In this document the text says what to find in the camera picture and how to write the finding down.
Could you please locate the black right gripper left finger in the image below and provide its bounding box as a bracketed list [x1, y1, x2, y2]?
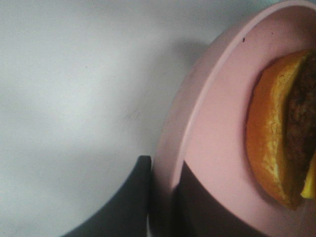
[64, 156, 151, 237]

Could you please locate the burger with lettuce and cheese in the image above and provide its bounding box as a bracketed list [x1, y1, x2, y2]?
[246, 49, 316, 209]

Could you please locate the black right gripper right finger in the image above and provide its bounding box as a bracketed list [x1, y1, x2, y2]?
[171, 160, 316, 237]

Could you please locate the pink round plate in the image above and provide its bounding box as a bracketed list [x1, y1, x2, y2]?
[150, 0, 316, 237]

